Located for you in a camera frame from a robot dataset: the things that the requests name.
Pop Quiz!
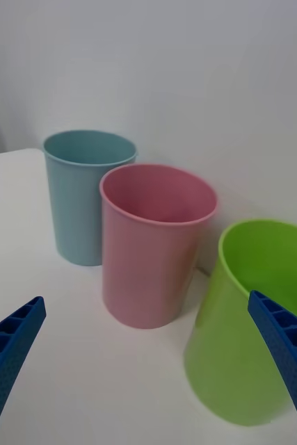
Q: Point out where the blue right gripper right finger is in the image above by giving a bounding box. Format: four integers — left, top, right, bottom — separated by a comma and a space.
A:
248, 290, 297, 445

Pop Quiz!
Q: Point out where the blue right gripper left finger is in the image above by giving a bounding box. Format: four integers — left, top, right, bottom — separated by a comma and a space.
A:
0, 296, 47, 445

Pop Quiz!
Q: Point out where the pink plastic bin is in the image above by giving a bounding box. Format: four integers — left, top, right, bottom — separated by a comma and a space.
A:
99, 163, 219, 330

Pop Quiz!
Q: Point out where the pale blue plastic bin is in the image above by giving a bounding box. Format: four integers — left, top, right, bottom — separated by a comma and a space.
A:
42, 129, 138, 267

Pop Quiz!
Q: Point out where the green plastic bin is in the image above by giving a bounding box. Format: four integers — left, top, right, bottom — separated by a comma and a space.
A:
183, 218, 297, 427

